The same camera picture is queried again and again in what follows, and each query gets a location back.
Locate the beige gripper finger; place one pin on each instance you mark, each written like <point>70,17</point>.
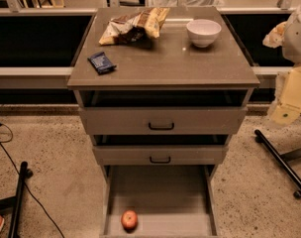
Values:
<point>275,38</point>

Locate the red apple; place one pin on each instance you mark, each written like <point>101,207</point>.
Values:
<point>129,220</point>

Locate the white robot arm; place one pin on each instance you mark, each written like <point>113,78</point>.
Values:
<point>286,107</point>

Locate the grey drawer cabinet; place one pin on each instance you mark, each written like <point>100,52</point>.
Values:
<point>170,62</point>

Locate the top grey drawer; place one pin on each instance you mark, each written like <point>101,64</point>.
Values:
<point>171,112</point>

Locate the grey drawer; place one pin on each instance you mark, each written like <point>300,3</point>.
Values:
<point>171,112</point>
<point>171,202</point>
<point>115,150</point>

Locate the bottom grey drawer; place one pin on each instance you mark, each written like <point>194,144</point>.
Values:
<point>171,202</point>

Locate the middle grey drawer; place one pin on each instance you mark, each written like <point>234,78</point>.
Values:
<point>115,150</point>

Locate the white ceramic bowl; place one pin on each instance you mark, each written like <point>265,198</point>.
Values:
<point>202,32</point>

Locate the black stand leg right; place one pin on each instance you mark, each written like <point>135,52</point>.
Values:
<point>283,160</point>

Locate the black stand leg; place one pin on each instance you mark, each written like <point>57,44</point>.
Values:
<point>283,160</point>
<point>13,204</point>

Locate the yellow brown chip bag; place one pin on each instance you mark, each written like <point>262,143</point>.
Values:
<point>130,28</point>

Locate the blue snack bar wrapper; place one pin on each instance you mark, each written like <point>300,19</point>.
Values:
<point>101,63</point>

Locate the black stand leg left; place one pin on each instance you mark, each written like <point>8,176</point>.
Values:
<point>13,204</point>

